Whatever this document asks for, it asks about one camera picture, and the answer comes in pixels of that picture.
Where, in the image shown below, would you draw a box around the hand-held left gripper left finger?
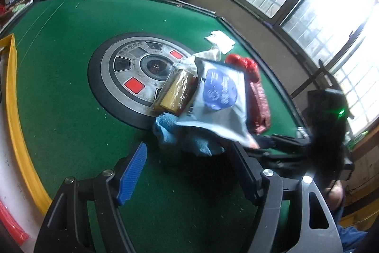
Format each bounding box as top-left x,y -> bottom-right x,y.
34,142 -> 148,253

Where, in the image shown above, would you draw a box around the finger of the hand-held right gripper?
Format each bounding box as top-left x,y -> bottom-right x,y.
252,148 -> 314,175
257,134 -> 311,150

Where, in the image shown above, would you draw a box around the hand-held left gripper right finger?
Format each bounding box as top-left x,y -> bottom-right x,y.
231,142 -> 344,253

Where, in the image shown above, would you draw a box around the red plastic bag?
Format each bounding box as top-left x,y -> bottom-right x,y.
224,54 -> 271,135

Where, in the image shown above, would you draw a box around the light blue cloth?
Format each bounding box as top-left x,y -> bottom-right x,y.
152,112 -> 226,156

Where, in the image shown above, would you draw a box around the white packet with blue circle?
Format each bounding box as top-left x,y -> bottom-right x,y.
175,60 -> 261,150

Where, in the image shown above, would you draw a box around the person's right forearm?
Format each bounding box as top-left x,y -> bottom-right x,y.
326,185 -> 344,210

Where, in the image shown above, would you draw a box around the clear pack of coloured cloths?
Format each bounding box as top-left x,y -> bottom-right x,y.
151,68 -> 199,117

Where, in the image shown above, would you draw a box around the person's blue trousers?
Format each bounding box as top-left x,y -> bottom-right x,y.
330,206 -> 374,253

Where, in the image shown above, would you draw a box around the round table centre panel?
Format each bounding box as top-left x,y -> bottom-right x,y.
88,32 -> 197,130

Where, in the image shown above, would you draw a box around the white plastic bag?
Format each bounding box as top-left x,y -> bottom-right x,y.
173,47 -> 221,76

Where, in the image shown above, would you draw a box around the red plastic strip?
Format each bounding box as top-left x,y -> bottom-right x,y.
0,200 -> 30,244

